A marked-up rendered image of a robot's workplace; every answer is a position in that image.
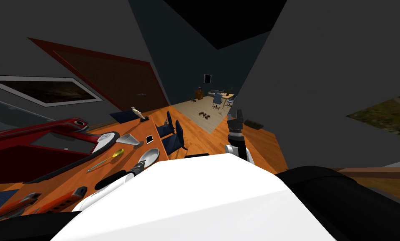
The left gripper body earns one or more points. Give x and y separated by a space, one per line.
138 168

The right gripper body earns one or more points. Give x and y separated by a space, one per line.
235 125

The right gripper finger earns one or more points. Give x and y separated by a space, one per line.
229 117
240 114

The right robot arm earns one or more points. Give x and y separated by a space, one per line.
337 207

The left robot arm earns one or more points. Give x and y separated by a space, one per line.
101 193

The grey bowl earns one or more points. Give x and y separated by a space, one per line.
149 157

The dark flat floor object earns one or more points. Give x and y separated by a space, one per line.
253 124

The light wooden desk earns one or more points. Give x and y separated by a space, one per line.
227 96

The blue office chair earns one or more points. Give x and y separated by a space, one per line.
217 99

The white cup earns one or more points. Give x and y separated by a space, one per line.
128 139

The small black white box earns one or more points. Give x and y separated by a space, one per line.
149 139

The brown cabinet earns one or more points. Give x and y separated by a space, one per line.
199 93

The dark blue chair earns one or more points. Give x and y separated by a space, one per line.
165 129
175 140

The pale statuette on black base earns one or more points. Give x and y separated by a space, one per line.
138 113

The dark blue mat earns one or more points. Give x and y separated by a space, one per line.
121 115

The orange wooden table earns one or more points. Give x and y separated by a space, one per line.
76 177

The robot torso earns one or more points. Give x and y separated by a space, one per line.
193 204

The orange black long object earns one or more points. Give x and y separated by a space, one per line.
61 200
9 207

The dark red door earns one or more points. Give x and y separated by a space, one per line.
113 78

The white framed dark picture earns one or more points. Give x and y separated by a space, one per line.
42 90

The large red curved object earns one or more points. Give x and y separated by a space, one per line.
16 150

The window with green view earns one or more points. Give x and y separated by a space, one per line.
387 117

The small black wall picture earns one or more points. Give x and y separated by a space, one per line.
207 78

